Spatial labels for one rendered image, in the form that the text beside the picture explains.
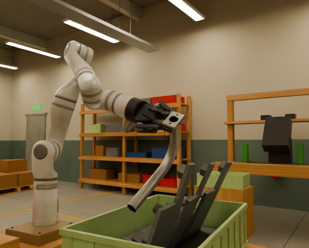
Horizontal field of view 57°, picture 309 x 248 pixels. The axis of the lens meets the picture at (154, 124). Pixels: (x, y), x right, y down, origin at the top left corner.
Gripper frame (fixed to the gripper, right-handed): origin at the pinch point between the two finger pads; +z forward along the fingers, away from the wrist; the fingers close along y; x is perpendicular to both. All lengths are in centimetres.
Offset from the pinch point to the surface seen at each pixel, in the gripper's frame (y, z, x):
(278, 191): 289, 23, 422
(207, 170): 4.9, 9.3, 22.3
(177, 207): -13.9, 9.0, 17.7
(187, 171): -6.9, 8.8, 8.6
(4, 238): -46, -37, 28
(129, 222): -15, -14, 48
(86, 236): -34.1, -7.8, 16.6
